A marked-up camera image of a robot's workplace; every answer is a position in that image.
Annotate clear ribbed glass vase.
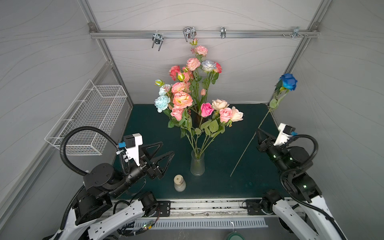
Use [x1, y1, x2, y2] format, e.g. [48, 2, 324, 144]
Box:
[190, 148, 206, 177]

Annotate large cream rose stem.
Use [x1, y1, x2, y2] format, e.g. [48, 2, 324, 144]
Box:
[231, 107, 244, 122]

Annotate medium pink rose stem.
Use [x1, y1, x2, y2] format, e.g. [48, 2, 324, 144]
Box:
[164, 108, 188, 138]

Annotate teal white flower spray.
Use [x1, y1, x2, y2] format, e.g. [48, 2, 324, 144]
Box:
[155, 80, 172, 113]

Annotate dark blue small flower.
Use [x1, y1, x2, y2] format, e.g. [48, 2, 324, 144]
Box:
[229, 73, 298, 178]

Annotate pink ribbed glass vase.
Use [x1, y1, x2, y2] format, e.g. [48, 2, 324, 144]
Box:
[192, 110, 205, 128]

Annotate small cream rose stem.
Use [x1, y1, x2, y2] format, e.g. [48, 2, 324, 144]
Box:
[211, 99, 229, 111]

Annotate orange pink peony stem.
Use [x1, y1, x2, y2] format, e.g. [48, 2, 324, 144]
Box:
[170, 81, 197, 154]

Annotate pink carnation spray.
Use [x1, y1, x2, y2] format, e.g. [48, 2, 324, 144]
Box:
[178, 69, 198, 93]

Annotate large pink rose stem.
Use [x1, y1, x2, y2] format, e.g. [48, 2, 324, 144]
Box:
[169, 66, 181, 81]

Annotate white blue rose stem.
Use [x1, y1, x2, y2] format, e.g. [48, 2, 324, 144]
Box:
[202, 60, 216, 103]

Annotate tall pink peony stem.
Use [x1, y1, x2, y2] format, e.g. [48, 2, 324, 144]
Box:
[186, 38, 208, 107]

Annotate pink white rose stem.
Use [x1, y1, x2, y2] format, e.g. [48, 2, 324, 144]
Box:
[199, 108, 233, 157]

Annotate magenta rose stem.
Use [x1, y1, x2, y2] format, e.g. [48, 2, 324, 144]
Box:
[196, 103, 214, 157]

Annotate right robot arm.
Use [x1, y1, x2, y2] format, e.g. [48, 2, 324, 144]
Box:
[241, 124, 346, 240]

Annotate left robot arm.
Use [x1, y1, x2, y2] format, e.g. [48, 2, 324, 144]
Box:
[47, 126, 175, 240]

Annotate cream capped bottle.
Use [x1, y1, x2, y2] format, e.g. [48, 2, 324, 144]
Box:
[174, 175, 186, 192]

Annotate white vented strip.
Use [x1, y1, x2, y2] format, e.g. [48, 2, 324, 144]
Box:
[152, 218, 269, 230]

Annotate green round lid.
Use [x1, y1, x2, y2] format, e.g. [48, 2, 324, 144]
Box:
[225, 232, 245, 240]

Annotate metal u-bolt clamp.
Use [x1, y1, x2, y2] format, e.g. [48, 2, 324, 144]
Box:
[152, 33, 164, 51]

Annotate aluminium crossbar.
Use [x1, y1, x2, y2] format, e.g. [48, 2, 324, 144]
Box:
[90, 29, 321, 39]

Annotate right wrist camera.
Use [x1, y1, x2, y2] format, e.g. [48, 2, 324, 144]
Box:
[274, 123, 297, 146]

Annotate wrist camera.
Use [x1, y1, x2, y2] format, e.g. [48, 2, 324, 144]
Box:
[274, 123, 297, 146]
[116, 133, 143, 167]

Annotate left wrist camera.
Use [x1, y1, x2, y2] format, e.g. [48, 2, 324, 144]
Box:
[116, 133, 143, 167]

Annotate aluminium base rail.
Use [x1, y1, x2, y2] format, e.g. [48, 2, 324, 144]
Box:
[86, 197, 289, 219]

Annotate white wire basket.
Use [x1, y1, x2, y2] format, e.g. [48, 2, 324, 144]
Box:
[45, 80, 127, 156]

